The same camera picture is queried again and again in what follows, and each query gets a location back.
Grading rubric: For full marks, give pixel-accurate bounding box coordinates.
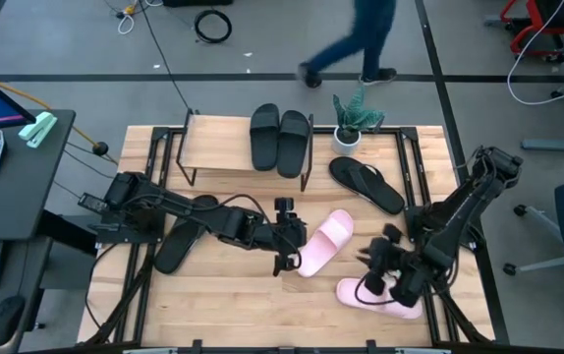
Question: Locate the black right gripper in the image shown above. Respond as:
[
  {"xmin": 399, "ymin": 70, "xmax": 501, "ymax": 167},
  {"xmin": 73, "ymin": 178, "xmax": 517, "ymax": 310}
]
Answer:
[{"xmin": 357, "ymin": 222, "xmax": 409, "ymax": 279}]

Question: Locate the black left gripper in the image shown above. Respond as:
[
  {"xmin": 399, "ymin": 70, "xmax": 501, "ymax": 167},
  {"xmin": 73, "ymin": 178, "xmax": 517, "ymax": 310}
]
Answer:
[{"xmin": 260, "ymin": 215, "xmax": 309, "ymax": 278}]

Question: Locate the pink slide sandal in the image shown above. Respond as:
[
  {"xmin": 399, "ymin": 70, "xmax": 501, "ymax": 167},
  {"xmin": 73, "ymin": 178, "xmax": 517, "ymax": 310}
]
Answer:
[
  {"xmin": 293, "ymin": 208, "xmax": 355, "ymax": 279},
  {"xmin": 335, "ymin": 277, "xmax": 423, "ymax": 321}
]

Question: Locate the black flip-flop sandal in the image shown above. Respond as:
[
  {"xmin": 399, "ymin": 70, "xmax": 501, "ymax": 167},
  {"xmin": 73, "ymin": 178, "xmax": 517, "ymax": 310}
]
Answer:
[
  {"xmin": 153, "ymin": 194, "xmax": 219, "ymax": 275},
  {"xmin": 328, "ymin": 156, "xmax": 407, "ymax": 216}
]

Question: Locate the black slide sandal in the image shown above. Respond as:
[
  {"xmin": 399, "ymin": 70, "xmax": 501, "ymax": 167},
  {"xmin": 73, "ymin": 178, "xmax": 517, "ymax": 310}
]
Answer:
[
  {"xmin": 276, "ymin": 109, "xmax": 311, "ymax": 179},
  {"xmin": 250, "ymin": 102, "xmax": 281, "ymax": 172}
]

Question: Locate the wooden shelf black metal frame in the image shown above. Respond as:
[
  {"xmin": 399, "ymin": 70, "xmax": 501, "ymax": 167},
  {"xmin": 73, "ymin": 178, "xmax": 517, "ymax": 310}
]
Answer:
[{"xmin": 176, "ymin": 107, "xmax": 315, "ymax": 193}]

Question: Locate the potted plant white pot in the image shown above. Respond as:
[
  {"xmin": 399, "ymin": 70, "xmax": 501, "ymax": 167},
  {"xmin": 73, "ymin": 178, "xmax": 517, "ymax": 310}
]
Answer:
[{"xmin": 331, "ymin": 86, "xmax": 386, "ymax": 157}]

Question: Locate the person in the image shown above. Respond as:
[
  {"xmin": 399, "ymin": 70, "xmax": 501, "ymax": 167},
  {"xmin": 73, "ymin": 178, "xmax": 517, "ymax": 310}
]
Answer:
[{"xmin": 296, "ymin": 0, "xmax": 399, "ymax": 89}]

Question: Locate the black power adapter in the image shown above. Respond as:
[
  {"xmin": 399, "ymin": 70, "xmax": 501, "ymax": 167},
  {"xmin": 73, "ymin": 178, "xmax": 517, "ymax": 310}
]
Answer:
[{"xmin": 77, "ymin": 192, "xmax": 111, "ymax": 214}]

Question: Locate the grey stand foot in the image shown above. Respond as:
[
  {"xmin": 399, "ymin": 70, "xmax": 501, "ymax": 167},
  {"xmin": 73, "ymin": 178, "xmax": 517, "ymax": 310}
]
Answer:
[{"xmin": 521, "ymin": 135, "xmax": 564, "ymax": 154}]

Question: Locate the black box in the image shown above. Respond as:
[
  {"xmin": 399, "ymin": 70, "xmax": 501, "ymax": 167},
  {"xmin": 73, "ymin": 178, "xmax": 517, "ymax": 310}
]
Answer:
[{"xmin": 162, "ymin": 0, "xmax": 235, "ymax": 8}]

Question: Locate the mint green stapler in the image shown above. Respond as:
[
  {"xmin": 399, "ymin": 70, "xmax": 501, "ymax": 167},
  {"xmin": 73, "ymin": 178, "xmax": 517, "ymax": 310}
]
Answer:
[{"xmin": 18, "ymin": 110, "xmax": 59, "ymax": 149}]

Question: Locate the dark lower desk surface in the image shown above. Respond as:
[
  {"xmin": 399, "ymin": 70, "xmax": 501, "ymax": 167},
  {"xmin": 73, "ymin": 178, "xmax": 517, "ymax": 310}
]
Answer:
[{"xmin": 0, "ymin": 237, "xmax": 55, "ymax": 354}]

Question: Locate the black desk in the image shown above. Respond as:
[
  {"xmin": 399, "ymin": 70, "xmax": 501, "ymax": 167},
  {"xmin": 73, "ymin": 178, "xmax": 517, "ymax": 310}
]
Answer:
[{"xmin": 0, "ymin": 108, "xmax": 78, "ymax": 242}]

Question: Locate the black computer mouse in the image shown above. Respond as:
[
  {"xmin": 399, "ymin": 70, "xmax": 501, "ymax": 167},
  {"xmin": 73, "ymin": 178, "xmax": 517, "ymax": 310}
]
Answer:
[{"xmin": 0, "ymin": 294, "xmax": 27, "ymax": 348}]

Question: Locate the red stool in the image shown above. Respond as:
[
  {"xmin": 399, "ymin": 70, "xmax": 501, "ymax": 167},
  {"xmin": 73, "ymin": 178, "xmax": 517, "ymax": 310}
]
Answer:
[{"xmin": 499, "ymin": 0, "xmax": 564, "ymax": 64}]

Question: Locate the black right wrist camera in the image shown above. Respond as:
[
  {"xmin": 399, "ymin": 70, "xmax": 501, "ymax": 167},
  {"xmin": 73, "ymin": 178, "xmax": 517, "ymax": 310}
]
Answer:
[{"xmin": 364, "ymin": 271, "xmax": 387, "ymax": 297}]

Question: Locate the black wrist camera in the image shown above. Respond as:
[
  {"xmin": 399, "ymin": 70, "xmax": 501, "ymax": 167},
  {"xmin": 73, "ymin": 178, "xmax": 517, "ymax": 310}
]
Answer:
[
  {"xmin": 273, "ymin": 197, "xmax": 297, "ymax": 221},
  {"xmin": 364, "ymin": 271, "xmax": 387, "ymax": 297}
]

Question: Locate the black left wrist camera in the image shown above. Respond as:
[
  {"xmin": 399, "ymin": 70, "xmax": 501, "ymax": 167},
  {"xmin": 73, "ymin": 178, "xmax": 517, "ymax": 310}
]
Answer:
[{"xmin": 273, "ymin": 197, "xmax": 297, "ymax": 221}]

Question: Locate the black cable bundle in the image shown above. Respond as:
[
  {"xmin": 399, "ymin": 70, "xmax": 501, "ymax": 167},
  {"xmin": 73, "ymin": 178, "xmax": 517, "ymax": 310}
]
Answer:
[
  {"xmin": 85, "ymin": 240, "xmax": 165, "ymax": 345},
  {"xmin": 412, "ymin": 240, "xmax": 492, "ymax": 345}
]

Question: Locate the black metal rig frame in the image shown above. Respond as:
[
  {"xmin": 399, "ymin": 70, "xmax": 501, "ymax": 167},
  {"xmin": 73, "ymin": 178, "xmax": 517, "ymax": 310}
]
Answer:
[{"xmin": 78, "ymin": 125, "xmax": 497, "ymax": 354}]

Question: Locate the long black floor cable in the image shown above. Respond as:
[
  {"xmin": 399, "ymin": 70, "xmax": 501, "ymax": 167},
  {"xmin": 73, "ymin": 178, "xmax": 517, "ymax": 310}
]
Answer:
[{"xmin": 136, "ymin": 0, "xmax": 195, "ymax": 115}]

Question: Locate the white floor cable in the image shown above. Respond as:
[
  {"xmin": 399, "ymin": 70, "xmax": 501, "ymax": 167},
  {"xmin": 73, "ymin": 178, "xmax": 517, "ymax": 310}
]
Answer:
[{"xmin": 506, "ymin": 0, "xmax": 564, "ymax": 106}]

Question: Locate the coiled black cable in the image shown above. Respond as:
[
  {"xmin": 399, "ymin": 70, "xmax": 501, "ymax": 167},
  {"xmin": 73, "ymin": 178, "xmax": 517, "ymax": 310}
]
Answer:
[{"xmin": 193, "ymin": 8, "xmax": 234, "ymax": 45}]

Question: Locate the yellow cable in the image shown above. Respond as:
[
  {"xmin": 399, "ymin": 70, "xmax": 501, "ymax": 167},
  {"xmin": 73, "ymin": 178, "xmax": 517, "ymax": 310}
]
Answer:
[{"xmin": 0, "ymin": 76, "xmax": 119, "ymax": 166}]

